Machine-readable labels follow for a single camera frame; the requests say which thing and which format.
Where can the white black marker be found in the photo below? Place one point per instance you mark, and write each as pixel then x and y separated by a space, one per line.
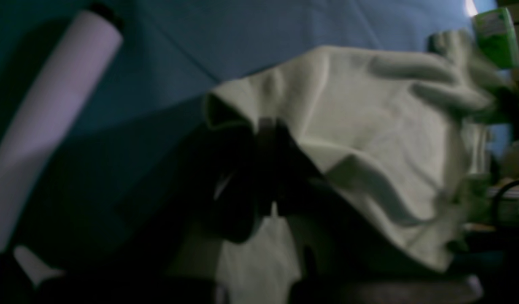
pixel 52 104

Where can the blue table cloth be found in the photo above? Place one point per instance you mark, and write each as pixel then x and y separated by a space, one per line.
pixel 116 161

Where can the pale green T-shirt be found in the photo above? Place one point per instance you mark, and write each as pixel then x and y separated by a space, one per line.
pixel 400 139

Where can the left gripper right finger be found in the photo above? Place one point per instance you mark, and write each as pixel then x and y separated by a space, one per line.
pixel 286 174

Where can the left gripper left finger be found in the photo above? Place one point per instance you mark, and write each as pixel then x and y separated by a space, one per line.
pixel 217 179

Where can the green tea box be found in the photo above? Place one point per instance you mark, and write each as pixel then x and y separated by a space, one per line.
pixel 496 37

